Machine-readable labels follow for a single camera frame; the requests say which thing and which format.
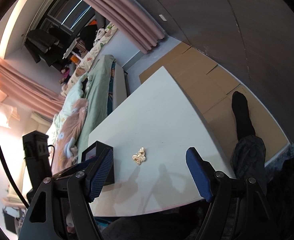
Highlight black jewelry box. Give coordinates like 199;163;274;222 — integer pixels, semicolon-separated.
81;141;115;186

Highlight white bed frame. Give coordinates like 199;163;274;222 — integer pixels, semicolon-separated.
112;63;127;110

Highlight pink floral blanket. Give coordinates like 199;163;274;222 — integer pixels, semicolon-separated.
52;98;88;174

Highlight floral cream pillow quilt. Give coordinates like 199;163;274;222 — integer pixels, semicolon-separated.
61;23;118;97

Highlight green bed sheet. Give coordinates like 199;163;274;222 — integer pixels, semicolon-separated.
76;55;114;158

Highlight person's black-socked foot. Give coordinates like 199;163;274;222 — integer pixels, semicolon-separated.
231;91;255;141

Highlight brown cardboard sheet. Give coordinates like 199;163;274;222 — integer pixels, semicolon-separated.
139;42;289;161

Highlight pink curtain right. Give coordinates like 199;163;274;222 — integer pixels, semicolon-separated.
84;0;165;54

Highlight pink curtain left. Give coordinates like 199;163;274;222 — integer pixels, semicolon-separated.
0;58;65;119

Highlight black hanging clothes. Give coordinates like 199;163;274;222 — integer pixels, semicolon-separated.
24;29;64;66

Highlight pink curtain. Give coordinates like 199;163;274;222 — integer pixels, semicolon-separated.
0;58;65;119
84;0;165;54

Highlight gold butterfly brooch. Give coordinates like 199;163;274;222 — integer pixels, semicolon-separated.
132;147;146;165

